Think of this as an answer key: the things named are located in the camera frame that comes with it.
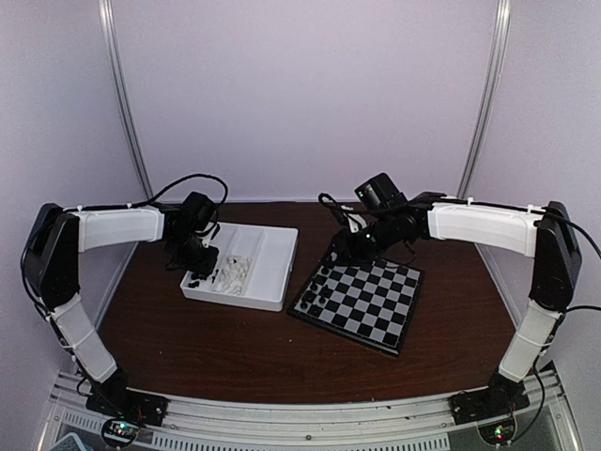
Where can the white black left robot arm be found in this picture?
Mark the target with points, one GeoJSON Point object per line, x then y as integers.
{"type": "Point", "coordinates": [61, 240]}

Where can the black chess piece pile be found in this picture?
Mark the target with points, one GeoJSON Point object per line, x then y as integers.
{"type": "Point", "coordinates": [199, 280]}

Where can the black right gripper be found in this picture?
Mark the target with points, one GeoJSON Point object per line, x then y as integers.
{"type": "Point", "coordinates": [349, 256]}

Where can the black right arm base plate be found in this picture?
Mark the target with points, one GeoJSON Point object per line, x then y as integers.
{"type": "Point", "coordinates": [479, 405]}

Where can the blue plastic basket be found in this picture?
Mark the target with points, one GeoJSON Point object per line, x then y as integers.
{"type": "Point", "coordinates": [70, 442]}

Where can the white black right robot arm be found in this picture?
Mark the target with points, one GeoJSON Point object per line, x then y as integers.
{"type": "Point", "coordinates": [544, 234]}

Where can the left round circuit board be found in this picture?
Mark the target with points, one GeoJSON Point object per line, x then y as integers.
{"type": "Point", "coordinates": [118, 432]}

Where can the white chess piece pile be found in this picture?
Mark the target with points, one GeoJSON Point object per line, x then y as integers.
{"type": "Point", "coordinates": [232, 275]}

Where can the black silver chessboard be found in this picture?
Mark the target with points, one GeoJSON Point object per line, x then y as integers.
{"type": "Point", "coordinates": [371, 304]}

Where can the white compartment tray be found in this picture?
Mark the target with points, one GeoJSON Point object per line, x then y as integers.
{"type": "Point", "coordinates": [252, 270]}

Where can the left aluminium frame post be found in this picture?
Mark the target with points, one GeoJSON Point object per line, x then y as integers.
{"type": "Point", "coordinates": [108, 27]}

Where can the aluminium front rail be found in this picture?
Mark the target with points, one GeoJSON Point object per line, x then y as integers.
{"type": "Point", "coordinates": [418, 423]}

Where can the aluminium frame post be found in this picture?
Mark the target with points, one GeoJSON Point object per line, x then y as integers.
{"type": "Point", "coordinates": [108, 27]}
{"type": "Point", "coordinates": [496, 58]}

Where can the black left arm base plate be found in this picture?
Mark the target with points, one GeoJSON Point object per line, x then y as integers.
{"type": "Point", "coordinates": [142, 409]}

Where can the round circuit board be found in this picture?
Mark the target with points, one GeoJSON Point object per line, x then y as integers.
{"type": "Point", "coordinates": [118, 432]}
{"type": "Point", "coordinates": [497, 433]}

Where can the right aluminium frame post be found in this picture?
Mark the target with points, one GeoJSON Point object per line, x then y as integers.
{"type": "Point", "coordinates": [496, 58]}

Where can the right round circuit board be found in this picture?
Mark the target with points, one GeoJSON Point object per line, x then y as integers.
{"type": "Point", "coordinates": [497, 433]}

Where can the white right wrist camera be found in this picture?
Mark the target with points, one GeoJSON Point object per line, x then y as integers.
{"type": "Point", "coordinates": [355, 221]}

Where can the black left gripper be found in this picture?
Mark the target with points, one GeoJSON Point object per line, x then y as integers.
{"type": "Point", "coordinates": [206, 267]}

